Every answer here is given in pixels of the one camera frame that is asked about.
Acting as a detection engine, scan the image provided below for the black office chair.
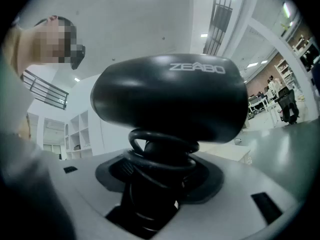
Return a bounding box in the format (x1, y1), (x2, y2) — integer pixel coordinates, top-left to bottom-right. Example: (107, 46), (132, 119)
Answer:
(277, 87), (301, 125)

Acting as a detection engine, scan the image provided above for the white office desk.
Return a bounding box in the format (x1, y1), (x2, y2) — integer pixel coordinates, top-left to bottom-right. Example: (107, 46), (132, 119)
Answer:
(247, 96), (280, 121)

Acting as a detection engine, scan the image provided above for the person's tan hoodie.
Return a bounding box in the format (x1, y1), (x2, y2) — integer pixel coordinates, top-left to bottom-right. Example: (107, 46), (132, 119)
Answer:
(1, 23), (33, 141)

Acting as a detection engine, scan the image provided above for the black metal railing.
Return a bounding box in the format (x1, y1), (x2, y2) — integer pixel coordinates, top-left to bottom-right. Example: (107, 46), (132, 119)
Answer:
(202, 0), (241, 57)
(23, 69), (70, 110)

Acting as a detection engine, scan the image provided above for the person's head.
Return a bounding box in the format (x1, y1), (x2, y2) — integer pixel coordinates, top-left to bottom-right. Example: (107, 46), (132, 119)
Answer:
(33, 15), (78, 66)

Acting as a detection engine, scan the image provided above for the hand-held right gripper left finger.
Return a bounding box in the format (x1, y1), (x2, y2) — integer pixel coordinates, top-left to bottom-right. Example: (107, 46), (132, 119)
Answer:
(47, 148), (141, 240)

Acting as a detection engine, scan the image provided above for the black head-worn camera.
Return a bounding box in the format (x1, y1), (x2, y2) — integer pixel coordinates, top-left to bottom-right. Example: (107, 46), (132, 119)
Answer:
(70, 43), (87, 71)

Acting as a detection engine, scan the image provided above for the white cubby shelf unit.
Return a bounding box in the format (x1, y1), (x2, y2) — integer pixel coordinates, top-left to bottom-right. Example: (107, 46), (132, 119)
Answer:
(64, 110), (94, 160)

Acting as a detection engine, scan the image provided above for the black hair dryer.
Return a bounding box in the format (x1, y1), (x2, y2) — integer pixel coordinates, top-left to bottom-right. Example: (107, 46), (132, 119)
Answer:
(89, 53), (250, 239)

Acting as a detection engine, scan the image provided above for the white shelving rack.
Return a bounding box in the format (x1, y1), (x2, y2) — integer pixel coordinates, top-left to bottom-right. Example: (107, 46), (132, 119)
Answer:
(274, 58), (296, 88)

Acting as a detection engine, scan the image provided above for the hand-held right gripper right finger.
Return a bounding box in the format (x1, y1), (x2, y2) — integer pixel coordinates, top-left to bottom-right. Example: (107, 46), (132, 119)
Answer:
(154, 151), (301, 240)

